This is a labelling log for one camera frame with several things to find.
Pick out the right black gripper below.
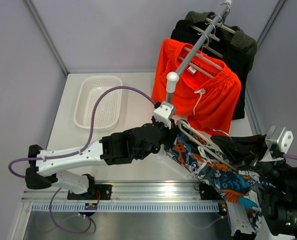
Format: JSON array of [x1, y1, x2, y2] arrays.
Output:
[[213, 132, 294, 195]]

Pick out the cream hanger of patterned shorts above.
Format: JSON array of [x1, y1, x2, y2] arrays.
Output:
[[176, 119, 238, 172]]

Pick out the patterned blue orange shorts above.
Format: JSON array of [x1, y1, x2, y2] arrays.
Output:
[[164, 132, 278, 233]]

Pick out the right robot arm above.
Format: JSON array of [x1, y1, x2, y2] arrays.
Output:
[[197, 129, 297, 239]]

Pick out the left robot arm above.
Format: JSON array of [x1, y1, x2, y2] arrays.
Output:
[[24, 120, 179, 200]]

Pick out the dark green shorts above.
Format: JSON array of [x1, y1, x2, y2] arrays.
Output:
[[185, 11, 257, 71]]

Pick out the hanger of black shorts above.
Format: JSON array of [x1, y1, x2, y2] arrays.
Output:
[[190, 24, 224, 60]]

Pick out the black shorts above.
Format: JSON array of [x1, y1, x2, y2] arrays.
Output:
[[171, 20, 249, 120]]

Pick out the hanger of green shorts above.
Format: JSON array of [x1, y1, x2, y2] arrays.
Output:
[[205, 14, 239, 34]]

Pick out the grey clothes rack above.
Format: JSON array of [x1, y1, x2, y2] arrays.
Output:
[[131, 0, 233, 179]]

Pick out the white perforated basket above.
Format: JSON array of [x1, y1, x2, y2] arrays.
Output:
[[74, 75, 123, 132]]

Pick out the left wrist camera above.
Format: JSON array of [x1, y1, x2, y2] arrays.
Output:
[[153, 101, 176, 129]]

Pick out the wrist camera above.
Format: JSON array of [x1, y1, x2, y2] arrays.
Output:
[[153, 101, 176, 129], [265, 125, 294, 156]]

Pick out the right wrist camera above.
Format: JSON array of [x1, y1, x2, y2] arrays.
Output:
[[265, 125, 294, 156]]

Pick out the aluminium mounting rail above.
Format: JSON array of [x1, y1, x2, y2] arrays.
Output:
[[21, 180, 222, 203]]

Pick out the white slotted cable duct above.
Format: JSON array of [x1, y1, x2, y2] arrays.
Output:
[[32, 202, 220, 213]]

